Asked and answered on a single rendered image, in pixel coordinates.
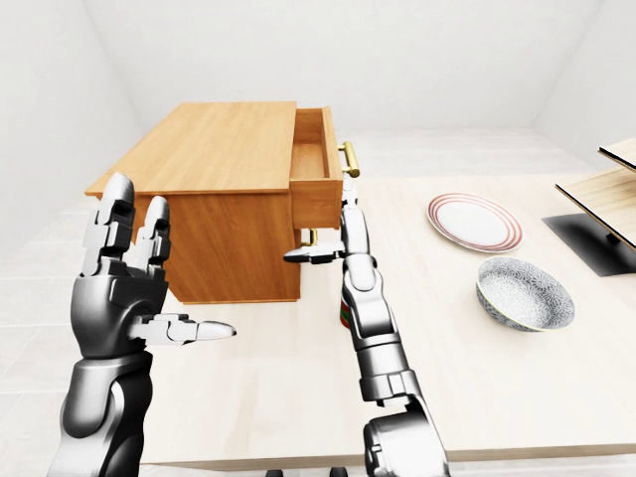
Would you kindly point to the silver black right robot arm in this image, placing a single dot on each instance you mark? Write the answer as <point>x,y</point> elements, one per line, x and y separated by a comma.
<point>397,427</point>

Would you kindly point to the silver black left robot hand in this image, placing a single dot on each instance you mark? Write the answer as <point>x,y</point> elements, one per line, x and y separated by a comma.
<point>116,303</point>

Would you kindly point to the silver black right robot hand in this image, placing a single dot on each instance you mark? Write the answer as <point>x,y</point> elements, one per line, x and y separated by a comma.
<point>363,288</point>

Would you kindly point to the small dark shape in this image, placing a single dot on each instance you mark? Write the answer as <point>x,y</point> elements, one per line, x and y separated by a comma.
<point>274,473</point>
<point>339,472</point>

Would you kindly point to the wooden cabinet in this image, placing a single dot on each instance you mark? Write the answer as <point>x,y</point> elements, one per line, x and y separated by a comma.
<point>208,149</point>

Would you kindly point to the patterned grey white bowl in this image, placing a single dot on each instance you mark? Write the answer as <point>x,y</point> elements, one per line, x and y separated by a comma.
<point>522,293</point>

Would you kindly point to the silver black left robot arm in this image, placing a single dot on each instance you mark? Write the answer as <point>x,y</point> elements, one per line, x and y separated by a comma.
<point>99,422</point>

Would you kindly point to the red green striped tin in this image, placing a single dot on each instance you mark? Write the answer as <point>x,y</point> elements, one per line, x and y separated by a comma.
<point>344,314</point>

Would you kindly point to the white plate with red rings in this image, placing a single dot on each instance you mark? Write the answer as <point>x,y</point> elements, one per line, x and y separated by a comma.
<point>472,221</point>

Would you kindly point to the wooden drawer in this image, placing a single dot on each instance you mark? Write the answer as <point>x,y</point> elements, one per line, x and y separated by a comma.
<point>314,201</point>

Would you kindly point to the wooden shelf with black base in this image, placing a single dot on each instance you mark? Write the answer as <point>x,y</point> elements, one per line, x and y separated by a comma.
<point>603,208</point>

